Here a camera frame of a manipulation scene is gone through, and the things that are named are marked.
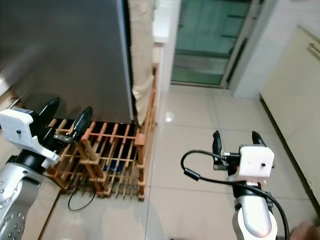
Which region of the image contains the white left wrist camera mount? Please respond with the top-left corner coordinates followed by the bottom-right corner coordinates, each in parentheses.
top-left (0, 109), bottom-right (61, 168)

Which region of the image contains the grey fridge door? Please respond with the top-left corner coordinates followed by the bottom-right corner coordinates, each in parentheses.
top-left (0, 0), bottom-right (137, 126)

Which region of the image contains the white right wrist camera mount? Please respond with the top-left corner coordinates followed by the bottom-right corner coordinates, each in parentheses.
top-left (238, 145), bottom-right (276, 183)

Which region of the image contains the green glass door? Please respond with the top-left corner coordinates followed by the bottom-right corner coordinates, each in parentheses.
top-left (171, 0), bottom-right (263, 90)

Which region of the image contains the thin black floor cable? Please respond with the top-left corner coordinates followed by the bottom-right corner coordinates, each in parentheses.
top-left (67, 192), bottom-right (96, 212)

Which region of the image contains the wooden slatted rack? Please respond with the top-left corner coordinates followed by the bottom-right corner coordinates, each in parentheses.
top-left (47, 119), bottom-right (153, 202)

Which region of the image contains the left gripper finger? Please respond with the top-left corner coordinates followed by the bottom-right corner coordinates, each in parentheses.
top-left (42, 97), bottom-right (61, 121)
top-left (73, 106), bottom-right (94, 141)

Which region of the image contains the beige kitchen counter cabinet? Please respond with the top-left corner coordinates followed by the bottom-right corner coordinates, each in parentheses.
top-left (0, 75), bottom-right (22, 112)

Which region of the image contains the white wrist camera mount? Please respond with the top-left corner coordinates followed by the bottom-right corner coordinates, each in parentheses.
top-left (0, 109), bottom-right (61, 168)
top-left (238, 145), bottom-right (276, 183)

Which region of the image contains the beige hanging cloth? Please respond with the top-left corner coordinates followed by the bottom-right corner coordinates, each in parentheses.
top-left (127, 0), bottom-right (156, 113)

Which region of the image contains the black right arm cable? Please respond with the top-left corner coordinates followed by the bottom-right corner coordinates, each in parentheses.
top-left (181, 150), bottom-right (291, 240)

